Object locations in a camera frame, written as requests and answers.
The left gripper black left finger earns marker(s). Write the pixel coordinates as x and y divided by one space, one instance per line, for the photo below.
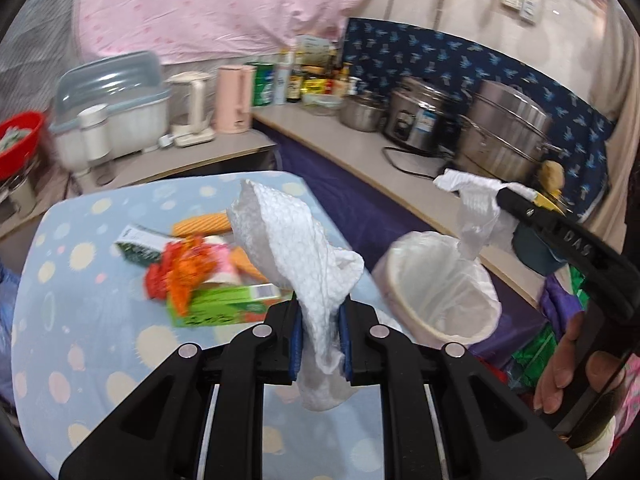
199 414

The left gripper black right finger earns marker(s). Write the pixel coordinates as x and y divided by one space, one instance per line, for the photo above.
444 415

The green cardboard box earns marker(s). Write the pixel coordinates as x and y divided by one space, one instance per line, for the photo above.
228 305

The white trash bin with liner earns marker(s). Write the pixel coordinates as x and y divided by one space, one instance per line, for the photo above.
436 293

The person's right hand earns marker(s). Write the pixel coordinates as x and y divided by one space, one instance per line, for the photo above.
560 369

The green plastic bag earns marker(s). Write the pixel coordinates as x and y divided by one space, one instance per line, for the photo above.
545 339

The purple cloth under counter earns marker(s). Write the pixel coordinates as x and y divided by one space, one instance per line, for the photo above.
370 222

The stacked teal yellow basins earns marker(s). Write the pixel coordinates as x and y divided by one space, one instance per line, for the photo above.
534 252

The red plastic bag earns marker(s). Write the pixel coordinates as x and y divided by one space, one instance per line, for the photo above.
155 279

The brown loofah sponge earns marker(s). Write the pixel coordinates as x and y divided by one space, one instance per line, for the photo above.
551 177

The orange plastic wrapper large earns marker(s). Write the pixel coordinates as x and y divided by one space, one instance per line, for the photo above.
190 263

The green white floral carton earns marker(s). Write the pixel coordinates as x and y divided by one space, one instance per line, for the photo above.
142 246

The orange foam net flat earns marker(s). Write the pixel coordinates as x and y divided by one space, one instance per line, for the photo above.
242 263

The large stainless steamer pot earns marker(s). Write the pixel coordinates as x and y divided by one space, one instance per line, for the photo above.
503 134

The orange foam net long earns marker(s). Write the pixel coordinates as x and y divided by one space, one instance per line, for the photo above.
204 225

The silver rice cooker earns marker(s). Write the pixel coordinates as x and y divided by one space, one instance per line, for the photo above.
422 118

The red plastic basin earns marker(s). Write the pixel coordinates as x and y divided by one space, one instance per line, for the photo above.
20 136

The white cylindrical blender jar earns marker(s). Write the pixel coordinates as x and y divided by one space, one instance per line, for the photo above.
93 125

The small stainless pot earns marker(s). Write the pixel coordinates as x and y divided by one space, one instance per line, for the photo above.
363 112

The white glass electric kettle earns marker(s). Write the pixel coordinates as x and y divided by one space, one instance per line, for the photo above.
190 122

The dish rack with blue lid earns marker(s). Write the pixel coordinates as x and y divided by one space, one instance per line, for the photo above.
132 88

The navy patterned backsplash cloth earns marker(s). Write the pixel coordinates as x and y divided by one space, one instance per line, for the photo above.
380 53

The pink electric kettle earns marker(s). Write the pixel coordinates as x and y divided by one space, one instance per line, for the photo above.
233 98

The green can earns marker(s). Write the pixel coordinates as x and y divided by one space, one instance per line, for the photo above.
263 83

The dark soy sauce bottle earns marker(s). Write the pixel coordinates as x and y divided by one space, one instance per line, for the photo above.
295 78

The yellow seasoning packet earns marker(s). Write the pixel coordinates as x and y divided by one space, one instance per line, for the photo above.
317 86

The white bottle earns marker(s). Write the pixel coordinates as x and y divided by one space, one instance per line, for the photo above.
282 73

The white tea box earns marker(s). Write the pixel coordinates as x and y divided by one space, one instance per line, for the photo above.
313 51

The pink curtain cloth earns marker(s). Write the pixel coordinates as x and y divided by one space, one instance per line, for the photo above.
186 31

